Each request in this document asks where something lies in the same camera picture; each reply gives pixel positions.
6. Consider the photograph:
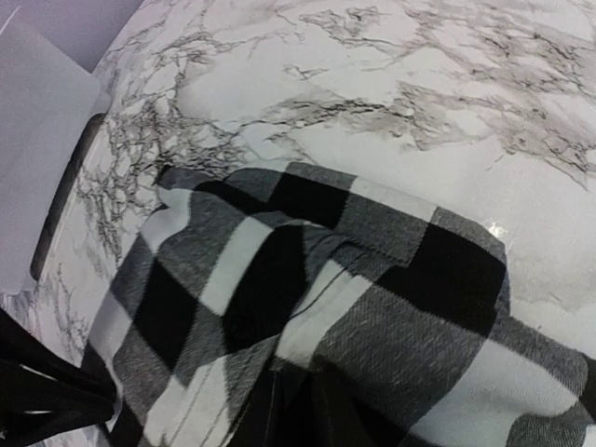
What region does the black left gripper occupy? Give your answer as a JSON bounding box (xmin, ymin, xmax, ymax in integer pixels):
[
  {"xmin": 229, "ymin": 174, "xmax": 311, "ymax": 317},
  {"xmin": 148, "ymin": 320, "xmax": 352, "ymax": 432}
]
[{"xmin": 1, "ymin": 312, "xmax": 116, "ymax": 446}]

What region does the black white checkered shirt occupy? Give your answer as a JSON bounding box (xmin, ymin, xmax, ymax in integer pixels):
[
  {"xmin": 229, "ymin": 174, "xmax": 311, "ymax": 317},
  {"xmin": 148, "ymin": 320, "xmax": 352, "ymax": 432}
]
[{"xmin": 83, "ymin": 161, "xmax": 595, "ymax": 446}]

